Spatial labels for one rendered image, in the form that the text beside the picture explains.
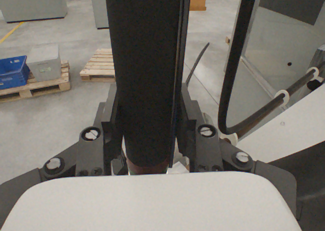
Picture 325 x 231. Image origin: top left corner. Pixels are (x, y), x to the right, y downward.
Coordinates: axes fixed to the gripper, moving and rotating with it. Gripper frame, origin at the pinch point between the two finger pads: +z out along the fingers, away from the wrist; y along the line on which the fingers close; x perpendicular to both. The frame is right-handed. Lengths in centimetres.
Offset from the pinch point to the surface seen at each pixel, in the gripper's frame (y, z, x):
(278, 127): 33.2, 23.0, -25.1
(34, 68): -155, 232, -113
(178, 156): 8.1, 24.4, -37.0
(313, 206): 15.7, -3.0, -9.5
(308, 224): 14.1, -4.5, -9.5
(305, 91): 55, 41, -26
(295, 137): 34.4, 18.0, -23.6
